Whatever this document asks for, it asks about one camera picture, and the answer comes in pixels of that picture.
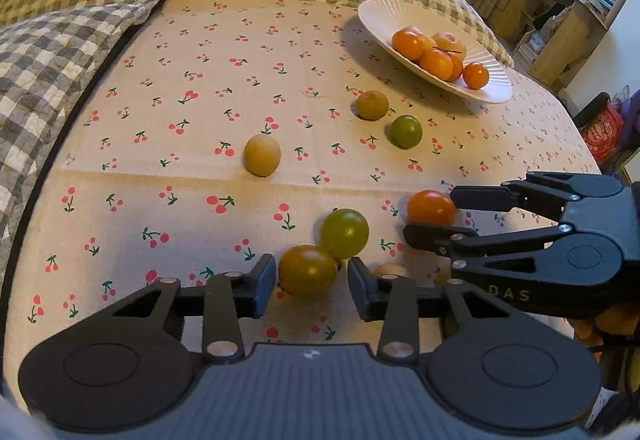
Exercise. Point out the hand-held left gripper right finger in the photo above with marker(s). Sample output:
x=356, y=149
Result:
x=361, y=290

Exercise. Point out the white ribbed plate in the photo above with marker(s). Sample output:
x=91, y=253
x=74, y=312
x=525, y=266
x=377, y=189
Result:
x=490, y=87

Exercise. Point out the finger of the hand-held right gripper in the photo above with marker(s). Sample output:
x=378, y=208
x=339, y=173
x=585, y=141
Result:
x=435, y=237
x=475, y=199

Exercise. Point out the red bag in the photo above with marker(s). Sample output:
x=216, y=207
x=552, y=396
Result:
x=602, y=132

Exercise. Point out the olive green citrus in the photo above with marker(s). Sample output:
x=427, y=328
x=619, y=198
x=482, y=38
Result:
x=372, y=105

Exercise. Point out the person's right hand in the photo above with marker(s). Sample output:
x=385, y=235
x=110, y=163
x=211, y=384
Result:
x=610, y=322

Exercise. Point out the orange tomatoes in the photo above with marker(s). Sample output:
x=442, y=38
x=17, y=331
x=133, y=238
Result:
x=450, y=44

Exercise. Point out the yellow citrus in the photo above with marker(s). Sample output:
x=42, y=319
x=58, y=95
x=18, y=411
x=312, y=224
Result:
x=262, y=155

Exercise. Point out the cherry print tablecloth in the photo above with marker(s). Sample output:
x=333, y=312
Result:
x=200, y=120

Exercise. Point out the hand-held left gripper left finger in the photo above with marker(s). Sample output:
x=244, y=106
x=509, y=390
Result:
x=262, y=287

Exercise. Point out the wooden shelf unit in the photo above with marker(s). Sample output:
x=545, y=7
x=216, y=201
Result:
x=565, y=25

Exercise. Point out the yellow-green citrus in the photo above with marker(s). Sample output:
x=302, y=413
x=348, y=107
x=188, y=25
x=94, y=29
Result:
x=307, y=270

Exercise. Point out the orange tangerine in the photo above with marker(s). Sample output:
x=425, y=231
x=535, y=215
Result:
x=407, y=44
x=436, y=64
x=475, y=74
x=431, y=206

